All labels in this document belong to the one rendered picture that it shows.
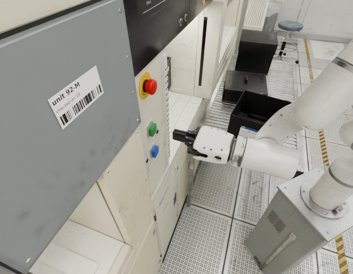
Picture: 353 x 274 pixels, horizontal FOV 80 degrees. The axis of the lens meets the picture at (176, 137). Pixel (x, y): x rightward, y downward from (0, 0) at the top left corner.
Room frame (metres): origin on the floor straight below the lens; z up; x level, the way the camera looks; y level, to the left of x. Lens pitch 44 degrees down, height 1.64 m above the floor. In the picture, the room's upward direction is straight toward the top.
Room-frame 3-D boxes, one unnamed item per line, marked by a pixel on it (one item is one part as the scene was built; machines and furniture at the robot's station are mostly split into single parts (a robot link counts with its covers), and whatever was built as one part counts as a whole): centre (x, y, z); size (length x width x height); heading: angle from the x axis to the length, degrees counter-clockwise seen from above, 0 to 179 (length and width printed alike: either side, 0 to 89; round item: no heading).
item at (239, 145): (0.39, -0.17, 1.20); 0.09 x 0.03 x 0.08; 160
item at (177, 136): (0.43, -0.02, 1.20); 0.07 x 0.03 x 0.03; 70
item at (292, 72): (1.35, -0.59, 0.38); 1.30 x 0.60 x 0.76; 160
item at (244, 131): (0.94, -0.47, 0.85); 0.28 x 0.28 x 0.17; 62
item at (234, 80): (1.36, -0.50, 0.83); 0.29 x 0.29 x 0.13; 77
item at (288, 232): (0.49, -0.67, 0.38); 0.28 x 0.28 x 0.76; 25
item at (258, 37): (1.80, -0.67, 0.89); 0.29 x 0.29 x 0.25; 74
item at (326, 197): (0.49, -0.67, 0.85); 0.19 x 0.19 x 0.18
